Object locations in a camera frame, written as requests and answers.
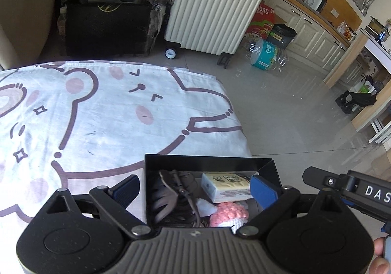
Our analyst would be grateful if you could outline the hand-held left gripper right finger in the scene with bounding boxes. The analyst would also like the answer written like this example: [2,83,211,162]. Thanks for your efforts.
[237,175,352,238]

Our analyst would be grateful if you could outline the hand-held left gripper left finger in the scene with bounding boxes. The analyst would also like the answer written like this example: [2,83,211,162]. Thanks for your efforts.
[38,175,153,239]

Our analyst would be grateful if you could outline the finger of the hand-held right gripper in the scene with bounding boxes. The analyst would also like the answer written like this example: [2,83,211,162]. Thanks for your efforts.
[302,166,357,198]

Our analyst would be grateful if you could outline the dark hair claw clip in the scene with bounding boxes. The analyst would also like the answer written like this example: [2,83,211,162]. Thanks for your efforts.
[153,169,204,227]

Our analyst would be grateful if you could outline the yellow tissue pack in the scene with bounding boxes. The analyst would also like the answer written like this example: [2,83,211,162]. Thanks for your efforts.
[201,173,255,204]

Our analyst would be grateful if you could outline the pink crochet bunny doll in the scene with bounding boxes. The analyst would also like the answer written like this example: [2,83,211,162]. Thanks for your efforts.
[209,201,249,229]

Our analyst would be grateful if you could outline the black cardboard box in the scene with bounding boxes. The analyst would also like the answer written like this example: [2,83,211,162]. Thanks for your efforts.
[144,154,282,229]

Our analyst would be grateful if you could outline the white crochet pouch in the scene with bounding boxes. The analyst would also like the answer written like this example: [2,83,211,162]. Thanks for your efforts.
[195,197,218,216]

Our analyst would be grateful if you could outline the person's right hand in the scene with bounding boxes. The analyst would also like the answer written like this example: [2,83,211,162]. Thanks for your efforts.
[371,237,391,274]

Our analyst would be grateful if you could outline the bear print bed sheet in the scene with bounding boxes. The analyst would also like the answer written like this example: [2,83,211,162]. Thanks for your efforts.
[0,60,254,274]

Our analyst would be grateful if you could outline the black object on floor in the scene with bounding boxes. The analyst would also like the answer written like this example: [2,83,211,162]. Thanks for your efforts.
[335,90,377,115]

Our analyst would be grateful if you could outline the shrink-wrapped water bottle pack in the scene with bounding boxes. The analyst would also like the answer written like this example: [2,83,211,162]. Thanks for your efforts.
[243,37,289,73]

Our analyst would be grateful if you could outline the cream kitchen cabinets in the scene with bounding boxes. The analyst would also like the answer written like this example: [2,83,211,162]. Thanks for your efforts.
[266,0,367,88]

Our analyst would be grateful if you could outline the black trash bin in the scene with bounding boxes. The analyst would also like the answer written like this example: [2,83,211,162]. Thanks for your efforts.
[267,23,297,50]

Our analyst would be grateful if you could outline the red cardboard box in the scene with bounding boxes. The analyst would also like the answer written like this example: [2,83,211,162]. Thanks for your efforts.
[246,0,275,41]

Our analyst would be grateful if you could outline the white countertop appliance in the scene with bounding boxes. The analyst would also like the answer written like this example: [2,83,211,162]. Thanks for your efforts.
[304,0,328,13]

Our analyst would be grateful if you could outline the plastic drink bottle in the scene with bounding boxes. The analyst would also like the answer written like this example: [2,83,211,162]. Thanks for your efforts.
[57,7,68,36]

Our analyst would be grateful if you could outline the white ribbed suitcase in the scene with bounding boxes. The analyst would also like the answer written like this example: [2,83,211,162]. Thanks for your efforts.
[164,0,272,65]

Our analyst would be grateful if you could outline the beige curtain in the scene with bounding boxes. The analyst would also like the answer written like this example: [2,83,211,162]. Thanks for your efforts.
[0,0,60,71]

